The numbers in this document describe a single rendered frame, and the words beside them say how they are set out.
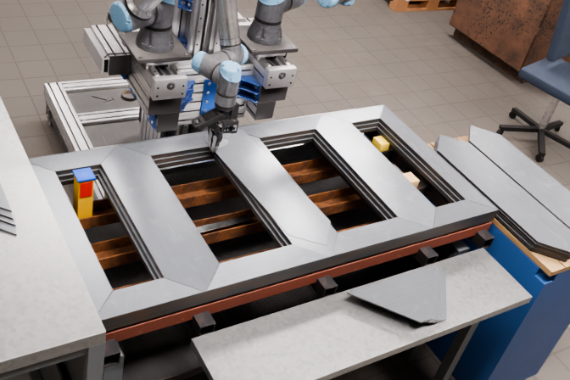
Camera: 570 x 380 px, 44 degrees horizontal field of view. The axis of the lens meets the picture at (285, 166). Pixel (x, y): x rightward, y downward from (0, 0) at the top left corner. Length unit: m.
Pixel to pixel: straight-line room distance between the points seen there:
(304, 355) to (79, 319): 0.72
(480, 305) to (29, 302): 1.47
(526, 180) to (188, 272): 1.53
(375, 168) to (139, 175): 0.90
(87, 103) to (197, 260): 2.00
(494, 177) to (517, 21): 2.96
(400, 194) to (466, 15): 3.65
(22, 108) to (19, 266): 2.52
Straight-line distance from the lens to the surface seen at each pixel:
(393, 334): 2.32
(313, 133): 2.88
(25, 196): 2.09
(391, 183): 2.71
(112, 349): 2.07
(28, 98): 4.43
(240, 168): 2.57
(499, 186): 2.97
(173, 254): 2.20
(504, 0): 5.91
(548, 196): 3.04
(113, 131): 3.82
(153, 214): 2.32
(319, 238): 2.36
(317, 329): 2.24
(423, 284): 2.46
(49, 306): 1.80
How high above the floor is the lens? 2.40
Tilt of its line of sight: 36 degrees down
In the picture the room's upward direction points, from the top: 14 degrees clockwise
